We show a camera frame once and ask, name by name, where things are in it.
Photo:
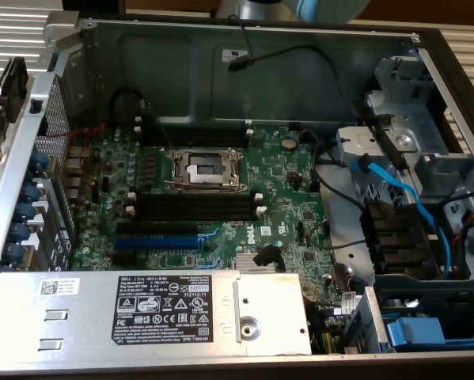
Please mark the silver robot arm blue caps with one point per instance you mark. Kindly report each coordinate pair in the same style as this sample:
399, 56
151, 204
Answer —
323, 10

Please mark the black RAM slot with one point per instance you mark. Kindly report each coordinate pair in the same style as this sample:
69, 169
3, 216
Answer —
197, 123
197, 142
197, 203
197, 135
197, 130
197, 210
197, 217
197, 197

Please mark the metal CPU socket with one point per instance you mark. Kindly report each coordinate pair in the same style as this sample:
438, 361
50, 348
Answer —
221, 178

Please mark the green Dell motherboard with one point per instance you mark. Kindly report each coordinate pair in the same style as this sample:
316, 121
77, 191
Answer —
276, 178

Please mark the silver coin cell battery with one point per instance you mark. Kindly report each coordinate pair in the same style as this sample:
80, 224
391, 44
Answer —
288, 143

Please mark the silver chipset heatsink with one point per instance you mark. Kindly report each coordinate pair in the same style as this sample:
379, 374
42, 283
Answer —
242, 263

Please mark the long black expansion slot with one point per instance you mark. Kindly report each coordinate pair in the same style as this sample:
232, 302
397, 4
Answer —
157, 227

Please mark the thin metal locking lever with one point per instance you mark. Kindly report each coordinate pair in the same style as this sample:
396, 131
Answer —
165, 134

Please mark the blue expansion slot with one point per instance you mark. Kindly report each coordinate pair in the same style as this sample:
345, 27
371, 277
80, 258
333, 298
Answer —
157, 242

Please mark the open metal PC case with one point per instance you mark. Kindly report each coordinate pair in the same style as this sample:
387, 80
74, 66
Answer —
300, 99

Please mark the short black expansion slot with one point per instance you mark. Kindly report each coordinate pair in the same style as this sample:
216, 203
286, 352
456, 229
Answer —
123, 259

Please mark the metal rear port block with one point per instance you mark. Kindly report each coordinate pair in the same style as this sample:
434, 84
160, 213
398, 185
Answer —
72, 158

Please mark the grey metal divider plate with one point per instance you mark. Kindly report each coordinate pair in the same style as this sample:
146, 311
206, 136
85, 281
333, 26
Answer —
363, 324

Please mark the silver metal disk bay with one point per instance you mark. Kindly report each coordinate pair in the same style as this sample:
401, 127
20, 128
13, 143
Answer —
430, 162

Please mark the silver power supply unit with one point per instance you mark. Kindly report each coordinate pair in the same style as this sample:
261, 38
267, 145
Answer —
82, 316

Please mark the blue slot latch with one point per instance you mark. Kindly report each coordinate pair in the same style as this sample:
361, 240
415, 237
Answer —
32, 190
25, 211
39, 163
15, 253
21, 232

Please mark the black graphics card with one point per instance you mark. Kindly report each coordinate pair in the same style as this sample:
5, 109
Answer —
13, 87

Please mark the dark disk bay frame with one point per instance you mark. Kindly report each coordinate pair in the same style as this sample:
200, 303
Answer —
438, 289

